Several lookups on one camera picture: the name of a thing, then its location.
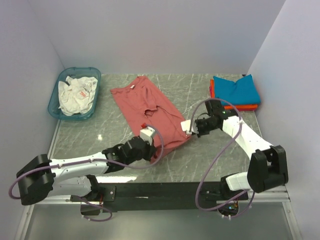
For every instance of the dusty red t-shirt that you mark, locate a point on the dusty red t-shirt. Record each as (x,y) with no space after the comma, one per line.
(141,102)

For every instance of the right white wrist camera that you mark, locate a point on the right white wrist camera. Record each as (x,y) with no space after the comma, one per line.
(187,127)

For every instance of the aluminium frame rail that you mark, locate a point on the aluminium frame rail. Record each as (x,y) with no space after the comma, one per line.
(277,194)

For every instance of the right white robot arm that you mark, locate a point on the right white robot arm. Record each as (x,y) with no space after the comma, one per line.
(268,163)

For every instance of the folded orange t-shirt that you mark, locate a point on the folded orange t-shirt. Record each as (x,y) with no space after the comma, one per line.
(241,107)

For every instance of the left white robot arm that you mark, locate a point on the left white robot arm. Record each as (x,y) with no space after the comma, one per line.
(43,177)

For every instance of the folded magenta t-shirt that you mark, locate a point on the folded magenta t-shirt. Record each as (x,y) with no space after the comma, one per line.
(212,94)

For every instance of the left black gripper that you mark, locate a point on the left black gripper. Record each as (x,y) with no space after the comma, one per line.
(151,150)

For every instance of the teal plastic bin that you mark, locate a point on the teal plastic bin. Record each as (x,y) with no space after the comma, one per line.
(74,72)

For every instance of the crumpled white t-shirt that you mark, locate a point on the crumpled white t-shirt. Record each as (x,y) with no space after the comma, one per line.
(76,95)

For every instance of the black base beam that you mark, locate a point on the black base beam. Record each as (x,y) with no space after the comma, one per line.
(143,196)

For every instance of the folded blue t-shirt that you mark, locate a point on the folded blue t-shirt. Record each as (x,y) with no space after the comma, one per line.
(240,92)

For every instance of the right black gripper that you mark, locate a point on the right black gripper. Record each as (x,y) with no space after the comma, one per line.
(200,133)

